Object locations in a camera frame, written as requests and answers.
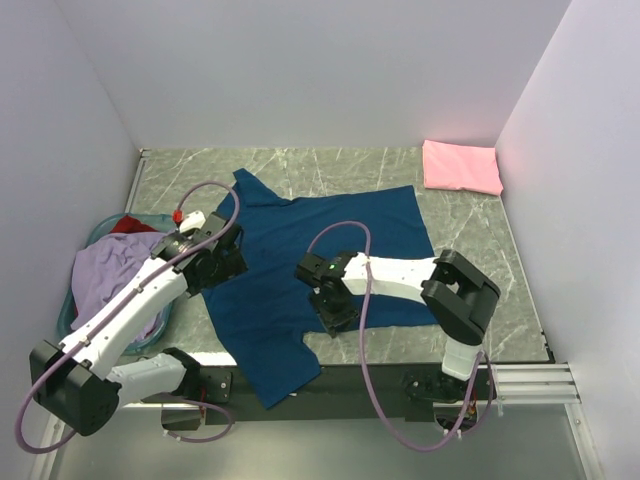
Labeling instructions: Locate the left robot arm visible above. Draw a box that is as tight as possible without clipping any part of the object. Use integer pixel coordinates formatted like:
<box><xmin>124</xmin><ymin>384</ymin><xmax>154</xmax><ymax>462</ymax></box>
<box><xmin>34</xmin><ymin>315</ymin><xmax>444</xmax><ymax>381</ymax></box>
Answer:
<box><xmin>29</xmin><ymin>212</ymin><xmax>247</xmax><ymax>436</ymax></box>

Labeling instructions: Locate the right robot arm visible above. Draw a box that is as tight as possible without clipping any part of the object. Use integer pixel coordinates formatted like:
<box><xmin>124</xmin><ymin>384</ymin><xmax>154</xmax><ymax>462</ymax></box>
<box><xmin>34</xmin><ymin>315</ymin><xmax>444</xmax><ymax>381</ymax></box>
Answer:
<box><xmin>295</xmin><ymin>250</ymin><xmax>501</xmax><ymax>399</ymax></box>

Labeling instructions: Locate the blue t shirt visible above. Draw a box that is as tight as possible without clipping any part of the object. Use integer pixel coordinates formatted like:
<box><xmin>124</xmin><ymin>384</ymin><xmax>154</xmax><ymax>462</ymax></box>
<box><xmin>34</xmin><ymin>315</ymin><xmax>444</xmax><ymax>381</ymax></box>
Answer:
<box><xmin>202</xmin><ymin>169</ymin><xmax>434</xmax><ymax>409</ymax></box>

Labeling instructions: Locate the red t shirt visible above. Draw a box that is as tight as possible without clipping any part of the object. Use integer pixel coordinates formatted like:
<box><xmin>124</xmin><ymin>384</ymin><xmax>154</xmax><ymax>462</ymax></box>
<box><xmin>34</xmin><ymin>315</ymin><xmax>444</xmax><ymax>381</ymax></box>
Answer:
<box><xmin>110</xmin><ymin>215</ymin><xmax>158</xmax><ymax>234</ymax></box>

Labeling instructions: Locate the folded pink t shirt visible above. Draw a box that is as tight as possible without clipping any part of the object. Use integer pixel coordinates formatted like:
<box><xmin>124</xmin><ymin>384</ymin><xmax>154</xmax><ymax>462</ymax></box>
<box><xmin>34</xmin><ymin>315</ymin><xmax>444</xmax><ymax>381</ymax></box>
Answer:
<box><xmin>422</xmin><ymin>140</ymin><xmax>503</xmax><ymax>196</ymax></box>

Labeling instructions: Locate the right aluminium rail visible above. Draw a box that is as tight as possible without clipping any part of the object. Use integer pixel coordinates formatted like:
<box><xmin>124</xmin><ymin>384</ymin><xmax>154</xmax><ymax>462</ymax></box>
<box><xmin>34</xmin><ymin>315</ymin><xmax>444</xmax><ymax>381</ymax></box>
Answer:
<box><xmin>427</xmin><ymin>364</ymin><xmax>605</xmax><ymax>479</ymax></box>

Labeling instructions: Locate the lavender t shirt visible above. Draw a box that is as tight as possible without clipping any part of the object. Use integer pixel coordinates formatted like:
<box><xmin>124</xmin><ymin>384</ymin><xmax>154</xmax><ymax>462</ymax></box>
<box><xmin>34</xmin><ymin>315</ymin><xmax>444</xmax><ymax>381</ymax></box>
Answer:
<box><xmin>71</xmin><ymin>230</ymin><xmax>166</xmax><ymax>331</ymax></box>

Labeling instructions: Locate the black base beam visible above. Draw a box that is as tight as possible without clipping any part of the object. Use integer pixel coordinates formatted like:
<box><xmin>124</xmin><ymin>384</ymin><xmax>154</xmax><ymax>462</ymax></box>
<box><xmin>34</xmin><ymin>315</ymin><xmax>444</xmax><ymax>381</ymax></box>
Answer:
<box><xmin>139</xmin><ymin>362</ymin><xmax>481</xmax><ymax>431</ymax></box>

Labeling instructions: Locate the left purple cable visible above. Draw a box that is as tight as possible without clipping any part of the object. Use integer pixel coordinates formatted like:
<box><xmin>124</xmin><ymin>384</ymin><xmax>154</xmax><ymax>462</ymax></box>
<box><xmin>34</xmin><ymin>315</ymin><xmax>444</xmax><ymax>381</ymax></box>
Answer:
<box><xmin>13</xmin><ymin>180</ymin><xmax>240</xmax><ymax>455</ymax></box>

